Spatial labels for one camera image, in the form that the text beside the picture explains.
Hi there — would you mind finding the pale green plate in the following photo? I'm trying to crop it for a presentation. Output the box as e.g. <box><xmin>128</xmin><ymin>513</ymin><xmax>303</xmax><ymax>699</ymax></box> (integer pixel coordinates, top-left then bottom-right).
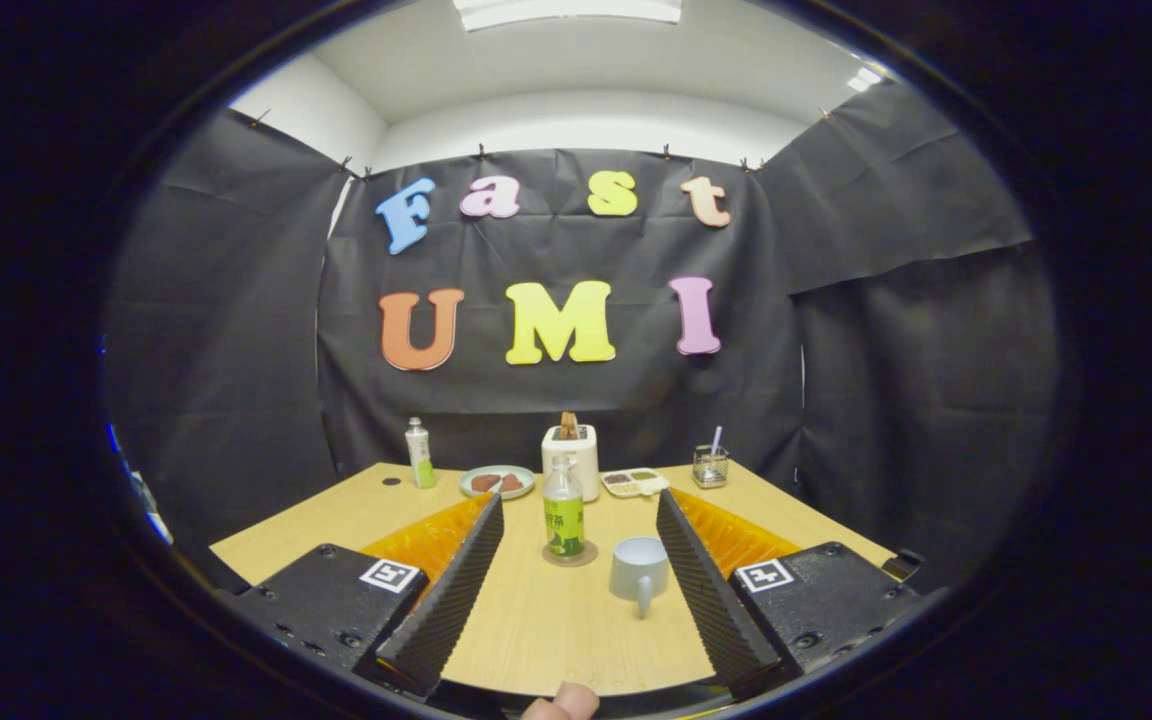
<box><xmin>459</xmin><ymin>465</ymin><xmax>537</xmax><ymax>501</ymax></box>

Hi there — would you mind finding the pale blue cup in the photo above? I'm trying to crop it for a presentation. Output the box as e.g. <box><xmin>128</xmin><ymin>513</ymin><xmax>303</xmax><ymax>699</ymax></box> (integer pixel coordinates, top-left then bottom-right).
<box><xmin>608</xmin><ymin>536</ymin><xmax>671</xmax><ymax>620</ymax></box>

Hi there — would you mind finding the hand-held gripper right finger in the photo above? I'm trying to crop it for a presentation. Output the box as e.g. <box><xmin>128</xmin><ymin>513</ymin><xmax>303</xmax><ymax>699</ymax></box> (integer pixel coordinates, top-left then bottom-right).
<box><xmin>656</xmin><ymin>487</ymin><xmax>927</xmax><ymax>696</ymax></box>

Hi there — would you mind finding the long ceiling light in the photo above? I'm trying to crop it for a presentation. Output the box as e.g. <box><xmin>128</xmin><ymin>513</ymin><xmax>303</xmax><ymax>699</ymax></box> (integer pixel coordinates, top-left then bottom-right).
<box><xmin>453</xmin><ymin>0</ymin><xmax>684</xmax><ymax>33</ymax></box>

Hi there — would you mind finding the green label juice bottle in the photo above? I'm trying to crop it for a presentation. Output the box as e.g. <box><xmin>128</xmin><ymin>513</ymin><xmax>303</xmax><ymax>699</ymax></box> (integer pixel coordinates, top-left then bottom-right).
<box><xmin>543</xmin><ymin>455</ymin><xmax>586</xmax><ymax>559</ymax></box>

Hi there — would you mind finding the white toaster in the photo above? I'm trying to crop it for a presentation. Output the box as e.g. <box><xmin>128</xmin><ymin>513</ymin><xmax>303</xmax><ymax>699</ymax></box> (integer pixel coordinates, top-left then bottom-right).
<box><xmin>541</xmin><ymin>425</ymin><xmax>601</xmax><ymax>504</ymax></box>

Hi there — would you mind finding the small white green bottle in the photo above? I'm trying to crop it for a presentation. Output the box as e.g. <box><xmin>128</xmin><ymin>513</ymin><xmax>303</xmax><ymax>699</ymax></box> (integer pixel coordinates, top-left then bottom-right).
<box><xmin>405</xmin><ymin>417</ymin><xmax>437</xmax><ymax>490</ymax></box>

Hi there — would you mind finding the black backdrop cloth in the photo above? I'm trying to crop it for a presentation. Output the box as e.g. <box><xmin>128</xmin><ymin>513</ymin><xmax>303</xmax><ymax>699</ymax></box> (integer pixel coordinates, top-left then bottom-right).
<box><xmin>104</xmin><ymin>80</ymin><xmax>1062</xmax><ymax>591</ymax></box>

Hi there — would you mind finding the white divided grain tray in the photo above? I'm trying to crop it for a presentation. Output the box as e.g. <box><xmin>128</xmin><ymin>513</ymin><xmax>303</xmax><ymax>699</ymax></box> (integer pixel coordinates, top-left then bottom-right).
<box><xmin>600</xmin><ymin>467</ymin><xmax>670</xmax><ymax>499</ymax></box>

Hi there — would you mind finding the wooden table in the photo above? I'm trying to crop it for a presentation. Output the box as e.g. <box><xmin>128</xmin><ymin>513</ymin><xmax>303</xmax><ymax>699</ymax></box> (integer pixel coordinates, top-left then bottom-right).
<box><xmin>209</xmin><ymin>460</ymin><xmax>902</xmax><ymax>698</ymax></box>

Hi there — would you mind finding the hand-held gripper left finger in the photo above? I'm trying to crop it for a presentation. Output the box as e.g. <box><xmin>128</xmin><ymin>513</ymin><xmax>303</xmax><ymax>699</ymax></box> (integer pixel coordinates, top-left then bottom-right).
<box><xmin>226</xmin><ymin>492</ymin><xmax>505</xmax><ymax>701</ymax></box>

